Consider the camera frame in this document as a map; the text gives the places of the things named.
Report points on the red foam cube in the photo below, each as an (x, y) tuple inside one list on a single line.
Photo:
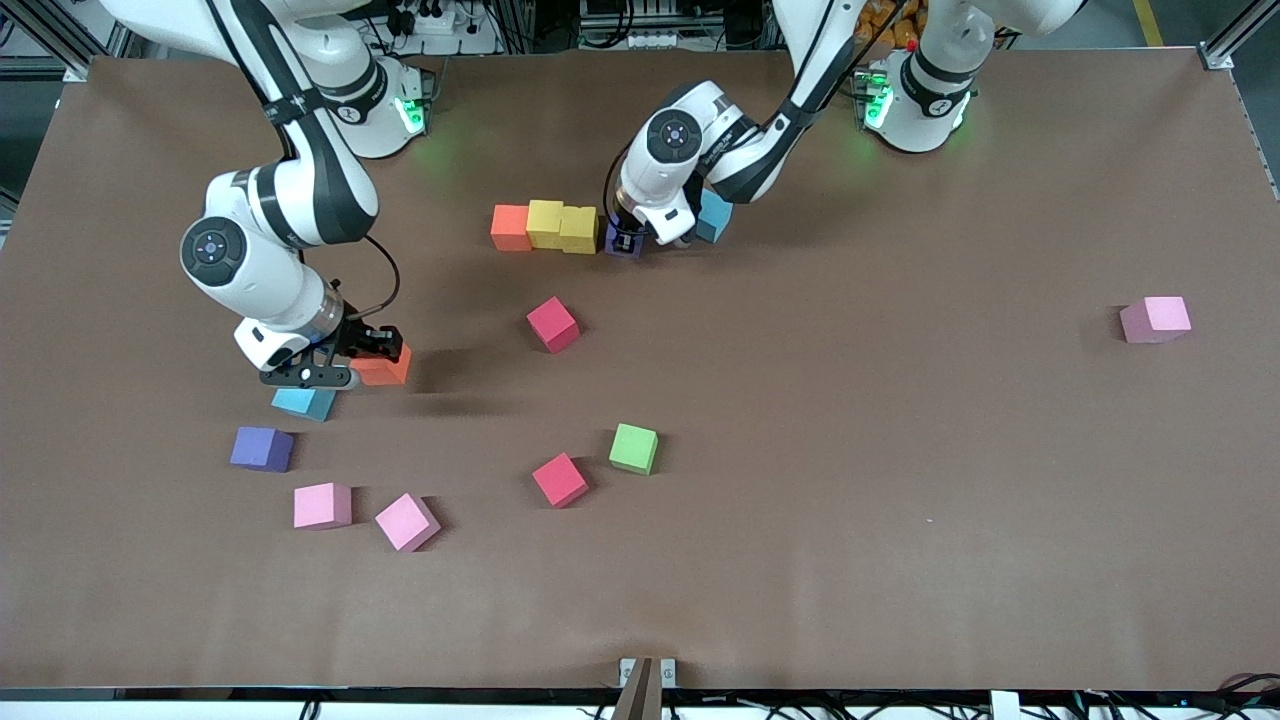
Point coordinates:
[(560, 480), (553, 324)]

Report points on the small white box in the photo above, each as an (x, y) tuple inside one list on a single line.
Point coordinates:
[(1004, 706)]

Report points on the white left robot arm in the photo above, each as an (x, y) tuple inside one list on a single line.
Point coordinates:
[(680, 150)]

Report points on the yellow foam cube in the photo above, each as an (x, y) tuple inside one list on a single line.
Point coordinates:
[(545, 222), (578, 230)]

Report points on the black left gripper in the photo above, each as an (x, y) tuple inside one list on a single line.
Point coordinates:
[(627, 236)]

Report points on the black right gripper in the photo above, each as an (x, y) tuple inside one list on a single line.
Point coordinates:
[(353, 336)]

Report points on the bag of orange fruits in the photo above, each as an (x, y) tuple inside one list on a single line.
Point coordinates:
[(890, 25)]

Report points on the pink foam cube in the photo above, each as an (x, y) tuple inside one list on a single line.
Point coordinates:
[(407, 522), (1155, 320), (322, 505)]

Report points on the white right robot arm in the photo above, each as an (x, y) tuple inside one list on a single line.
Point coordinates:
[(300, 200)]

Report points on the aluminium frame profile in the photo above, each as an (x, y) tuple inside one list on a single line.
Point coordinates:
[(1218, 57), (50, 68)]

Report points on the brown paper table cover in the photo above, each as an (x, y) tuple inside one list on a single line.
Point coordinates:
[(900, 550)]

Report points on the green foam cube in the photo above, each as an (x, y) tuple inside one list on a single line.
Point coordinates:
[(633, 448)]

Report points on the white power strip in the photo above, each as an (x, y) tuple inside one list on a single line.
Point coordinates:
[(435, 22), (655, 40)]

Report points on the small metal bracket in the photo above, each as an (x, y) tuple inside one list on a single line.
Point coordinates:
[(627, 672)]

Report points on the blue foam cube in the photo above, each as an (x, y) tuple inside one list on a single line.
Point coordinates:
[(305, 404), (718, 222)]

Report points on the purple foam cube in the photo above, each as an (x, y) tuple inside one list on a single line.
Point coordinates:
[(610, 240), (262, 449)]

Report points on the orange foam cube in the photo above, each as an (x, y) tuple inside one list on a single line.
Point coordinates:
[(388, 370), (510, 228)]

